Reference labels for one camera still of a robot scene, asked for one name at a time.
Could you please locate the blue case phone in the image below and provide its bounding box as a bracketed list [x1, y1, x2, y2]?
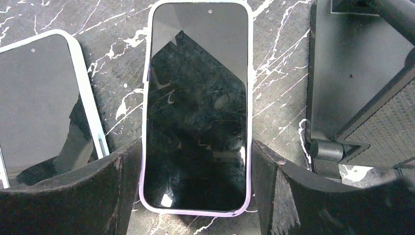
[0, 29, 109, 188]

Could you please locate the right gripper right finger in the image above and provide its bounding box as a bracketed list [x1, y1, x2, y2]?
[252, 141, 415, 235]

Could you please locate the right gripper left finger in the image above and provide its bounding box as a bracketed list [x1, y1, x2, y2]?
[0, 140, 142, 235]

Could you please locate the black folding phone stand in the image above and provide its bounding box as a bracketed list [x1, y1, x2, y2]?
[305, 0, 415, 178]

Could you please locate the purple case phone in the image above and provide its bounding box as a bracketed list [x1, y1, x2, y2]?
[139, 0, 254, 217]

